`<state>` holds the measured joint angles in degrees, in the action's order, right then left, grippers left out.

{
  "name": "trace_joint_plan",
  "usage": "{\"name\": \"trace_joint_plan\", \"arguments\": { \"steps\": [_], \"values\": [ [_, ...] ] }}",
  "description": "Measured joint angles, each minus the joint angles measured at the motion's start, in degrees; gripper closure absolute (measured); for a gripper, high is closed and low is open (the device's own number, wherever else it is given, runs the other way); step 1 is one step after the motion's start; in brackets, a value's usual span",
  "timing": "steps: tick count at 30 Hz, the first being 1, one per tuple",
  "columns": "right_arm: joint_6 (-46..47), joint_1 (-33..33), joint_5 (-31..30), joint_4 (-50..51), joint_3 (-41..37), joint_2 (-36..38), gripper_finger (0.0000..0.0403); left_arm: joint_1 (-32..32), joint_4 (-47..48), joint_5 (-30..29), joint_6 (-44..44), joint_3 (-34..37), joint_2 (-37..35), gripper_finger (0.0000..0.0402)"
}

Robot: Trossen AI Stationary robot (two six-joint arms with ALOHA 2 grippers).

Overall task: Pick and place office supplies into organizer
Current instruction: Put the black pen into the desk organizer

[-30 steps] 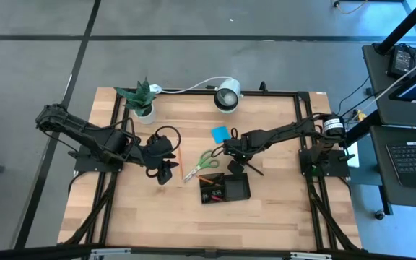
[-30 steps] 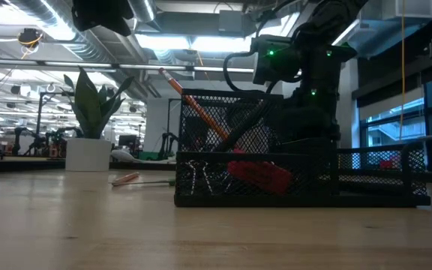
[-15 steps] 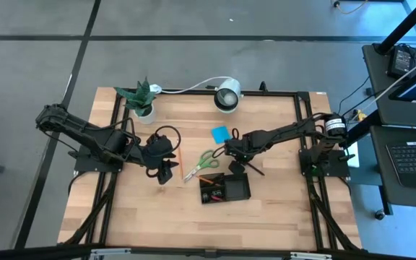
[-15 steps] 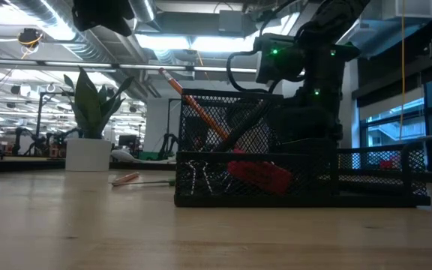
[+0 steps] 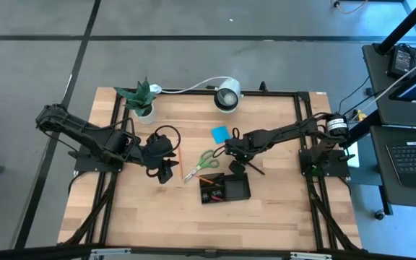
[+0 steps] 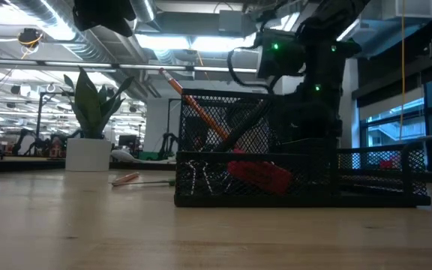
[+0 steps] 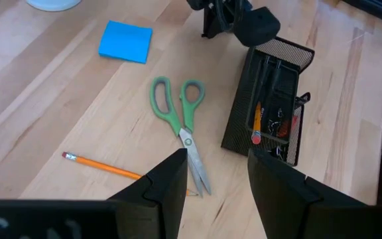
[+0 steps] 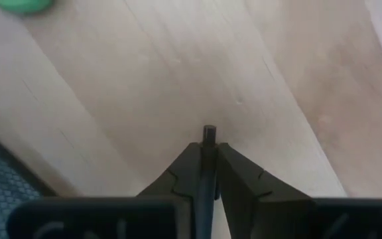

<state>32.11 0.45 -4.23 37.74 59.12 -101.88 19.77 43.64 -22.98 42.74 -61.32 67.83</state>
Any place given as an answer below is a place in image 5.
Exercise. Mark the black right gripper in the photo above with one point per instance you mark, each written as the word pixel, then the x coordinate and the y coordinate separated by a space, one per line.
pixel 244 146

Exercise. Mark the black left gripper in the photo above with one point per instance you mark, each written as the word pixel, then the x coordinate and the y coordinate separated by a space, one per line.
pixel 157 151

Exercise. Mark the blue sticky note pad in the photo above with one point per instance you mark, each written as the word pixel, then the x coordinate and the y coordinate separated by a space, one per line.
pixel 221 135

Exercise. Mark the dark brown pen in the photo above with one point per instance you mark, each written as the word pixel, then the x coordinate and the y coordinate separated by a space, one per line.
pixel 258 171

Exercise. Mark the black mesh desk organizer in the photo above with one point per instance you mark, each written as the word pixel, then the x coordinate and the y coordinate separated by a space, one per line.
pixel 237 189

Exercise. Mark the black binder clip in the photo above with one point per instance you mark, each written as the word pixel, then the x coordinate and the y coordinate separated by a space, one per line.
pixel 206 198

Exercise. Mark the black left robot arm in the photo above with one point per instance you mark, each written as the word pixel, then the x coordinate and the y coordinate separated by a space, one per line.
pixel 85 133

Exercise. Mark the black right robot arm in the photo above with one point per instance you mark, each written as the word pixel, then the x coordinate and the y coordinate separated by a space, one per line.
pixel 284 131

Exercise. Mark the white cylindrical lamp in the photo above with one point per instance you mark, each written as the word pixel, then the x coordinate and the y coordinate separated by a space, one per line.
pixel 226 97

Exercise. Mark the black clamp knob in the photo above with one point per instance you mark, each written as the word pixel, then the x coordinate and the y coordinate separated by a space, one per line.
pixel 263 86

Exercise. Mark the green plant in white pot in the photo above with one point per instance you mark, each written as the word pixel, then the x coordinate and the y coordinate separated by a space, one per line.
pixel 139 97

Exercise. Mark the black metal bar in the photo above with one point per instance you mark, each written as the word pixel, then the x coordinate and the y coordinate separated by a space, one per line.
pixel 359 131

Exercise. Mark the yellow plug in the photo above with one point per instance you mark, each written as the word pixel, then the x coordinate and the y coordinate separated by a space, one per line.
pixel 360 115

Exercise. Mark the black desk leg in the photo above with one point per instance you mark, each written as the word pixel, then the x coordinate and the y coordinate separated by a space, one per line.
pixel 385 200

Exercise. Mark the black caster wheel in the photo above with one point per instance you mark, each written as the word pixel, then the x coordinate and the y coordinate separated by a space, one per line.
pixel 379 215

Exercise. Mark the black rig crossbar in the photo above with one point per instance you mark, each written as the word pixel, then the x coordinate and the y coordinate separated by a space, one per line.
pixel 31 252

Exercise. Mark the black desk top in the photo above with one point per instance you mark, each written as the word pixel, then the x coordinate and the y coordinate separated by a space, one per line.
pixel 410 198
pixel 392 108

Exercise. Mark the black power adapter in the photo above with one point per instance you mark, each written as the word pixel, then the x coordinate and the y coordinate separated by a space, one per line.
pixel 401 59

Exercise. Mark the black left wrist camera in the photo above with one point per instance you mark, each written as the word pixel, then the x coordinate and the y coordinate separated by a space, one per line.
pixel 164 175

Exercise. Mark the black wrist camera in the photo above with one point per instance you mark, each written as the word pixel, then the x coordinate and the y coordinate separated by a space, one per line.
pixel 164 175
pixel 237 167

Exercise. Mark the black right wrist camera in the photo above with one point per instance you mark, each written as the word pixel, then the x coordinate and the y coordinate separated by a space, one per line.
pixel 237 167

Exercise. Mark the black aluminium table frame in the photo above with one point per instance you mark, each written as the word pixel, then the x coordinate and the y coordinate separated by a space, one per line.
pixel 265 93

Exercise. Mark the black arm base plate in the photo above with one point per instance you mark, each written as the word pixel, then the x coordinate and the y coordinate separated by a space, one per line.
pixel 85 167
pixel 338 169

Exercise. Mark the silver bracket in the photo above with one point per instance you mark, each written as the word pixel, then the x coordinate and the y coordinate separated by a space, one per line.
pixel 110 252
pixel 311 256

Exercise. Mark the black vertical post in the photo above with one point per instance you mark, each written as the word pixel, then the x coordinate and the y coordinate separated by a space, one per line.
pixel 406 25

